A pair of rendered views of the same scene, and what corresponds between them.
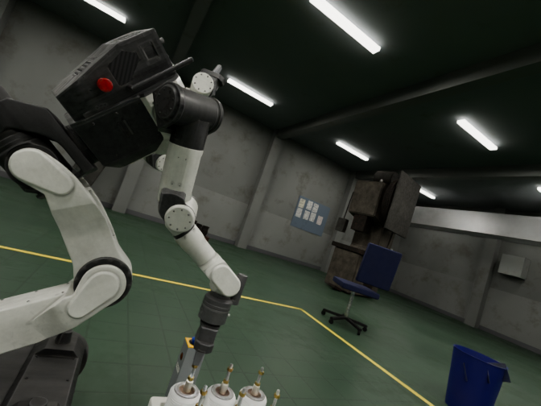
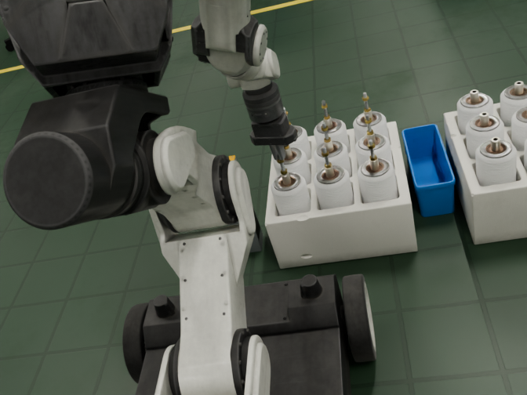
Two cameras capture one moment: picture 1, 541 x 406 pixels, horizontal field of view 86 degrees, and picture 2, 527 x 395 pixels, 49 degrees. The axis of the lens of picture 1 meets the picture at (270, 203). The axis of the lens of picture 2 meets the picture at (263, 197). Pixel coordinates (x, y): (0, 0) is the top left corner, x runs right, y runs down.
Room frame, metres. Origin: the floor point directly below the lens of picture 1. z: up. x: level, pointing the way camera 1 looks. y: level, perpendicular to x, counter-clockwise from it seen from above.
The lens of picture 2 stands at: (0.14, 1.06, 1.20)
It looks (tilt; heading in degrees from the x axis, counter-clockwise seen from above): 37 degrees down; 311
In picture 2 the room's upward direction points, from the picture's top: 19 degrees counter-clockwise
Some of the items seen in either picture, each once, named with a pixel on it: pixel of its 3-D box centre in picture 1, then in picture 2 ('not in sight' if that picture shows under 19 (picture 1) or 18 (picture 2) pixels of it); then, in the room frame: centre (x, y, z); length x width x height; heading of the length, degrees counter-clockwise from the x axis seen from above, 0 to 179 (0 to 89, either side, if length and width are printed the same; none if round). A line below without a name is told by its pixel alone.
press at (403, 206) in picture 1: (368, 228); not in sight; (6.93, -2.44, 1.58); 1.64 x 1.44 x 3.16; 117
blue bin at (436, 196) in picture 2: not in sight; (428, 169); (0.66, -0.29, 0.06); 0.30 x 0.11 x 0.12; 117
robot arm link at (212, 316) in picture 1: (210, 325); (268, 118); (0.92, 0.05, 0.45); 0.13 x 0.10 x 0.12; 10
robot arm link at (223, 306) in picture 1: (225, 287); (253, 77); (0.94, 0.05, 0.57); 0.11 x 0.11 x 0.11; 27
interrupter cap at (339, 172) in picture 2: not in sight; (330, 175); (0.82, 0.01, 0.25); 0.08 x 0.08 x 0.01
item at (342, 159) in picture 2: not in sight; (335, 174); (0.87, -0.10, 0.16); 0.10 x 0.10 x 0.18
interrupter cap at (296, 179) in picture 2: (186, 390); (287, 182); (0.92, 0.06, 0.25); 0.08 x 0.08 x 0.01
